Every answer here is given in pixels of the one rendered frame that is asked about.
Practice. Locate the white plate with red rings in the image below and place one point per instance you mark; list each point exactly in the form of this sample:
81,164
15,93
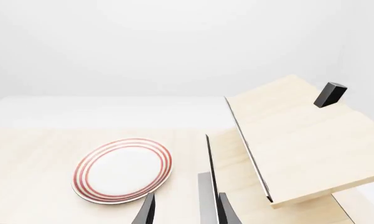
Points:
124,171

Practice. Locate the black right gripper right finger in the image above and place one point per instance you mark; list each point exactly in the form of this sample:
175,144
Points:
227,213

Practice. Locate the pale wooden drawer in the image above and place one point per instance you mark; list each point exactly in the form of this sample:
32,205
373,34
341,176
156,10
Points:
302,149

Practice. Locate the pale wooden cabinet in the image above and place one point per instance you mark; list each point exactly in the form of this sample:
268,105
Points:
231,163

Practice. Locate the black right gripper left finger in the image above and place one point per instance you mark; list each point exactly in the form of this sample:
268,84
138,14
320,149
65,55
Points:
145,214

